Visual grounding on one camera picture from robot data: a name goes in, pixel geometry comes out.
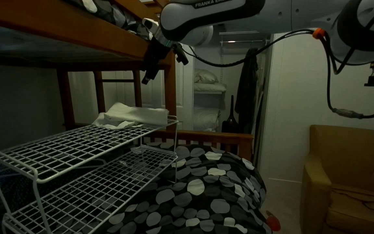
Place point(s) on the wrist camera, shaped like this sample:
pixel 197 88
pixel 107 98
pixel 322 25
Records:
pixel 181 55

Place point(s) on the white pillow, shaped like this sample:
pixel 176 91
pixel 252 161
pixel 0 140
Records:
pixel 205 76

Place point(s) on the black duvet with grey spots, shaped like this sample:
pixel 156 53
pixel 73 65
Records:
pixel 206 195

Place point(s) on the white towel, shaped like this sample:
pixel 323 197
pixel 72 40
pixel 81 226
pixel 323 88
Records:
pixel 135 114

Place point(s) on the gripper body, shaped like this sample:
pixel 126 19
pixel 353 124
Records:
pixel 156 53

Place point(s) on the wooden bunk bed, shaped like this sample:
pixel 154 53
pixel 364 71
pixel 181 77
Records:
pixel 76 32

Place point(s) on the red object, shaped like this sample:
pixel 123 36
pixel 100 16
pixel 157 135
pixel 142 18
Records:
pixel 273 222

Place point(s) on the folded white blanket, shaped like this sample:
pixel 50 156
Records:
pixel 209 87

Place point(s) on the patterned grey bedding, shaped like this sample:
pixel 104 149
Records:
pixel 118 14

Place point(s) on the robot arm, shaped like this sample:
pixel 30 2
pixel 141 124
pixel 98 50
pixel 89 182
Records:
pixel 271 16

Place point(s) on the folded white comforter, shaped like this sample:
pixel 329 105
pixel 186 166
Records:
pixel 206 118

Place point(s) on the mustard yellow armchair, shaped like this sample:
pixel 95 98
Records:
pixel 346 182

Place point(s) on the dark hanging coat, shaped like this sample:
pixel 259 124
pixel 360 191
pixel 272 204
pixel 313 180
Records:
pixel 247 91

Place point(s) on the white door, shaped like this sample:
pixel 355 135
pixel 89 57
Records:
pixel 183 97

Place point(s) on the dark tall-necked vase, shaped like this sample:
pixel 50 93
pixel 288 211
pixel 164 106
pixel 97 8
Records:
pixel 230 123

